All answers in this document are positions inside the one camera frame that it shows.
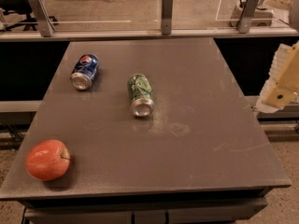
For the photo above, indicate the left metal bracket post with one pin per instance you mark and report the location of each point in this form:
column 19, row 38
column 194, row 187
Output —
column 45, row 27

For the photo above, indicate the middle metal bracket post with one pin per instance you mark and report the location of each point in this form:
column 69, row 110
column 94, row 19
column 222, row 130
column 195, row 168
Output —
column 166, row 19

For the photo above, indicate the metal bracket post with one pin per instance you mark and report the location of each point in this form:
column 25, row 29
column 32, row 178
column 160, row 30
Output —
column 246, row 16
column 166, row 19
column 45, row 27

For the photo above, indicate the red apple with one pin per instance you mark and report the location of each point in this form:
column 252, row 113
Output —
column 48, row 160

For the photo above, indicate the metal rail beam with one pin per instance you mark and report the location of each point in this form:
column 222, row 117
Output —
column 143, row 34

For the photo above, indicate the blue Pepsi can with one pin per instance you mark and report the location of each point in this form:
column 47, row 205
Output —
column 84, row 72

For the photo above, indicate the right metal bracket post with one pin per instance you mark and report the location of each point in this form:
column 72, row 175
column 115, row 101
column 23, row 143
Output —
column 246, row 16

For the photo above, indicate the black office chair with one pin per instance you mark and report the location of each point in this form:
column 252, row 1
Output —
column 20, row 7

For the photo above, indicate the green soda can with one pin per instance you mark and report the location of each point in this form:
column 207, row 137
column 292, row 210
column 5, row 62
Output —
column 140, row 96

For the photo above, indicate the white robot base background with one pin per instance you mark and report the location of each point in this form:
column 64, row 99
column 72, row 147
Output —
column 263, row 16

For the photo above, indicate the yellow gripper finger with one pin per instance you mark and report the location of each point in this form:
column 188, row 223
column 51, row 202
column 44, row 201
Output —
column 282, row 86

